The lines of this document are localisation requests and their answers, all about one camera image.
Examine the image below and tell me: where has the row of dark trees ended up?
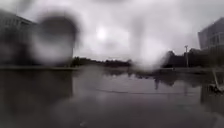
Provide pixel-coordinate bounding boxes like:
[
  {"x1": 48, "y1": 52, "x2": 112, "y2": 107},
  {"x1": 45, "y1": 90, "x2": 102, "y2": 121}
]
[{"x1": 70, "y1": 56, "x2": 133, "y2": 69}]

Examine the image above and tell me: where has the wet paved plaza ground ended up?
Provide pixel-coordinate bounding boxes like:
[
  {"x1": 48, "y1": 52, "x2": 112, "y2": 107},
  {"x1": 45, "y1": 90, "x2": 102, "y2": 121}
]
[{"x1": 0, "y1": 66, "x2": 224, "y2": 128}]

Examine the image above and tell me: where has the pole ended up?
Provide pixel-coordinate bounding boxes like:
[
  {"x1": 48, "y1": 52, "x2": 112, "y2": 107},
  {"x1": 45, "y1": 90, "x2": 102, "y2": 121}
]
[{"x1": 184, "y1": 44, "x2": 190, "y2": 69}]

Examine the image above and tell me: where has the large grey building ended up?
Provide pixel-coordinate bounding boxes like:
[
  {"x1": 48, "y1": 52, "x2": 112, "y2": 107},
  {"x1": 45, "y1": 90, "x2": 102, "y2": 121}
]
[{"x1": 0, "y1": 9, "x2": 75, "y2": 67}]

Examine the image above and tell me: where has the glass-fronted building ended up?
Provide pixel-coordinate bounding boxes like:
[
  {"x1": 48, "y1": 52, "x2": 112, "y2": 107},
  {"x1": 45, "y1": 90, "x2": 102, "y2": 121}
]
[{"x1": 197, "y1": 17, "x2": 224, "y2": 52}]

